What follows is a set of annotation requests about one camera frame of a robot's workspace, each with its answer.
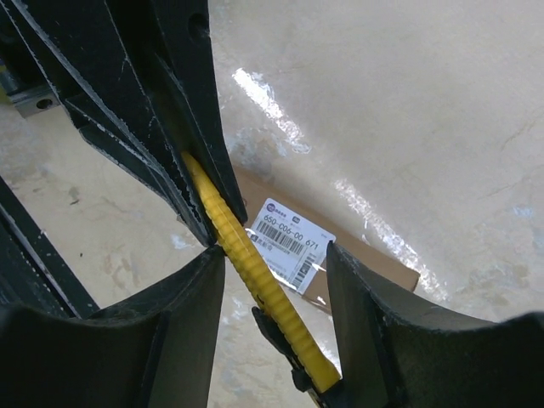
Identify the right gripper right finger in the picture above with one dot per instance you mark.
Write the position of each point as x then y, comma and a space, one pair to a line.
400, 350

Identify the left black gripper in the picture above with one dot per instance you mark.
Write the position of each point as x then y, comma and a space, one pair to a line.
70, 53

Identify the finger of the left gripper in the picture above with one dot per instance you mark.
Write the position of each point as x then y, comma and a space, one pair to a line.
169, 44

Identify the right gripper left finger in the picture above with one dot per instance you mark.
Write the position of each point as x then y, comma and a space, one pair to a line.
153, 349

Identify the yellow utility knife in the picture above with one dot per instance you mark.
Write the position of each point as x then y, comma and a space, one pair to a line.
261, 283

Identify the brown cardboard express box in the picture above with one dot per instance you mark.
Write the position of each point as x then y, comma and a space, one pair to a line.
305, 251

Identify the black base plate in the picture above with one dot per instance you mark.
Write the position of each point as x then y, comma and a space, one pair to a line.
32, 271

